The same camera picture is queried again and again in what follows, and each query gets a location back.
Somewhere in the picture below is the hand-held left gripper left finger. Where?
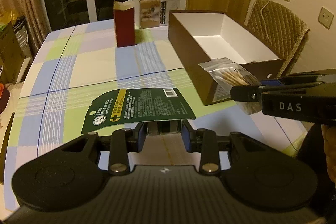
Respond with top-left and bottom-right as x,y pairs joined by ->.
58,123 -> 147,175

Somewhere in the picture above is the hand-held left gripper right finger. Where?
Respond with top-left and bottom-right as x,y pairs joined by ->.
181,120 -> 273,175

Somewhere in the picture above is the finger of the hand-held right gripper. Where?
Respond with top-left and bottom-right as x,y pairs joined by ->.
230,81 -> 326,104
261,70 -> 336,86

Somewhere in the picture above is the cotton swab bag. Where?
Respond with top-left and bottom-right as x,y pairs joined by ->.
198,57 -> 263,115

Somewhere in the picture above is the green carded package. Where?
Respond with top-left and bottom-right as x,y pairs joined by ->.
81,88 -> 197,136

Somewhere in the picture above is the brown cardboard box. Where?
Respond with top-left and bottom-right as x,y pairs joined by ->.
168,10 -> 286,106

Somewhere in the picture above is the person's right hand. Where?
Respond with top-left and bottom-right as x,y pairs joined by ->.
322,125 -> 336,184

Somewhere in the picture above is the checked tablecloth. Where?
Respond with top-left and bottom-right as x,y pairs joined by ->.
4,18 -> 310,211

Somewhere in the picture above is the dark red box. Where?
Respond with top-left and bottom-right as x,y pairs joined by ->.
113,0 -> 136,48

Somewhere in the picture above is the white product box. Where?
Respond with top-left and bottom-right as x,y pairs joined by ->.
132,0 -> 181,29

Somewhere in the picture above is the dark red tray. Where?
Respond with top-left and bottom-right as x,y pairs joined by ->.
0,88 -> 11,114

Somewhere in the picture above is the large printed cardboard box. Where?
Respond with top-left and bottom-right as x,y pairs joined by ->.
0,27 -> 28,83

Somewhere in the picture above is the black white striped bag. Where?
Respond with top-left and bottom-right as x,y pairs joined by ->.
13,15 -> 33,59

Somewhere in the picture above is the yellow plastic bag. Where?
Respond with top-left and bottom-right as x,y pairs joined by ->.
0,10 -> 19,28

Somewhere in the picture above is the white cable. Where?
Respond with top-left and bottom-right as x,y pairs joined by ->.
260,0 -> 276,43

